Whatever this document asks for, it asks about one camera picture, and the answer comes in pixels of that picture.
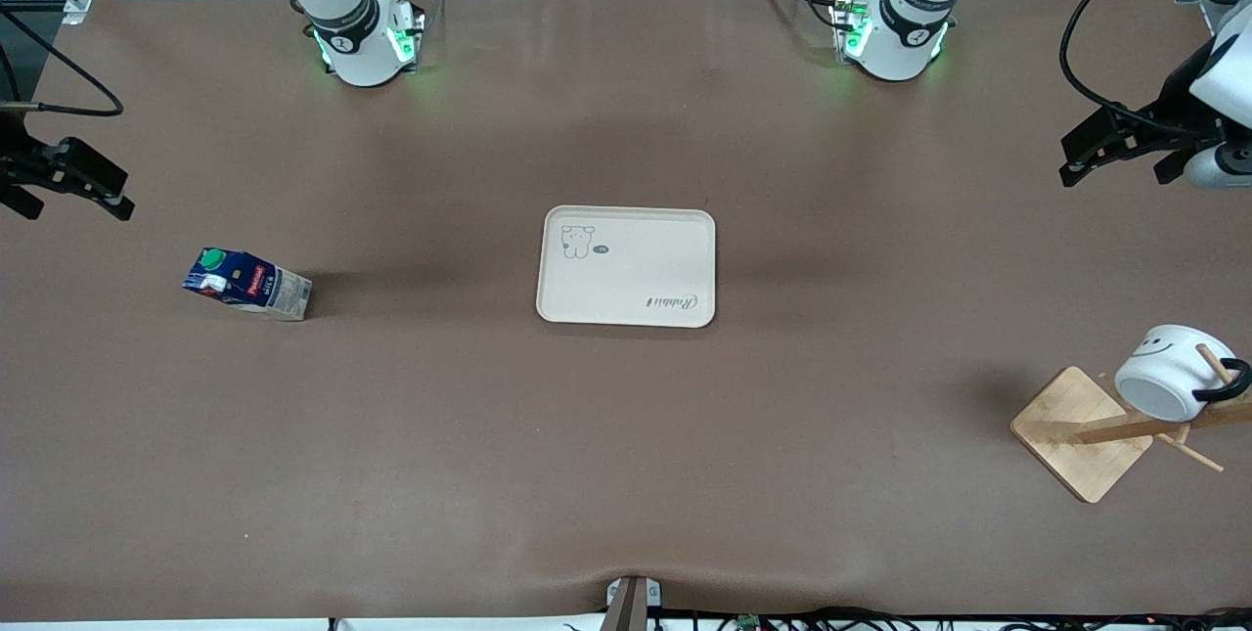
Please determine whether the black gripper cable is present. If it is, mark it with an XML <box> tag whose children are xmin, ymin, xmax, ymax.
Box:
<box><xmin>0</xmin><ymin>10</ymin><xmax>125</xmax><ymax>118</ymax></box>
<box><xmin>1059</xmin><ymin>0</ymin><xmax>1224</xmax><ymax>138</ymax></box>

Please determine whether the blue milk carton green cap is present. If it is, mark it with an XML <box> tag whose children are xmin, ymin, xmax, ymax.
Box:
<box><xmin>182</xmin><ymin>248</ymin><xmax>314</xmax><ymax>323</ymax></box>

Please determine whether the wooden cup rack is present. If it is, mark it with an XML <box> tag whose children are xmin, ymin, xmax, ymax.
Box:
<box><xmin>1010</xmin><ymin>345</ymin><xmax>1252</xmax><ymax>505</ymax></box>

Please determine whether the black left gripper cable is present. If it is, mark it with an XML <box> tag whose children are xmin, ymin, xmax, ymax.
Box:
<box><xmin>1059</xmin><ymin>0</ymin><xmax>1224</xmax><ymax>138</ymax></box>

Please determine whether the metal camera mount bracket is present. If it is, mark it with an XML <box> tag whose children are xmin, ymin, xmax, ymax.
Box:
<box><xmin>604</xmin><ymin>575</ymin><xmax>663</xmax><ymax>631</ymax></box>

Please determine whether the white cup black handle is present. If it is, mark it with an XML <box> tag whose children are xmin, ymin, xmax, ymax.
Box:
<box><xmin>1115</xmin><ymin>324</ymin><xmax>1252</xmax><ymax>424</ymax></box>

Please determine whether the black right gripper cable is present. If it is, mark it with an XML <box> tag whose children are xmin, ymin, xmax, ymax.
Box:
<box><xmin>0</xmin><ymin>10</ymin><xmax>125</xmax><ymax>118</ymax></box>

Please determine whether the beige plastic tray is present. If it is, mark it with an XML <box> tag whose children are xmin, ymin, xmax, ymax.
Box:
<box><xmin>536</xmin><ymin>206</ymin><xmax>717</xmax><ymax>329</ymax></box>

